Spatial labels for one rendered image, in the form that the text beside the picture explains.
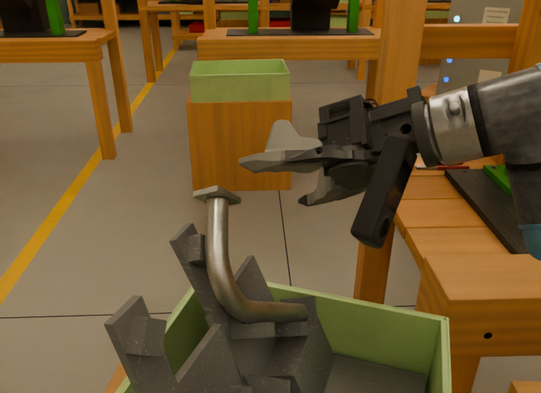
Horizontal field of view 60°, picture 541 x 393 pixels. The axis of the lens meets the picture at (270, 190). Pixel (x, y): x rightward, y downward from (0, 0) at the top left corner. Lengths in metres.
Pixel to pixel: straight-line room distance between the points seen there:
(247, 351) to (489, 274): 0.53
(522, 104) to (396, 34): 0.86
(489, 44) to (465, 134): 1.04
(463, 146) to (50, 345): 1.98
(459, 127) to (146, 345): 0.36
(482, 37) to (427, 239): 0.65
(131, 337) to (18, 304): 2.05
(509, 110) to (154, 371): 0.43
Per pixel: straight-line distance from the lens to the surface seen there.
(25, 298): 2.54
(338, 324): 0.82
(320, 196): 0.60
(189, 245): 0.61
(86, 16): 10.69
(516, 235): 1.18
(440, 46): 1.47
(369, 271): 1.63
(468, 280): 0.99
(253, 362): 0.72
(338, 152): 0.50
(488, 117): 0.49
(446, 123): 0.49
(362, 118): 0.52
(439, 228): 1.18
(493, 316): 0.99
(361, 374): 0.84
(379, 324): 0.81
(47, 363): 2.17
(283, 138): 0.52
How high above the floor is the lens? 1.47
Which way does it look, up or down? 27 degrees down
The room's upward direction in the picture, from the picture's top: straight up
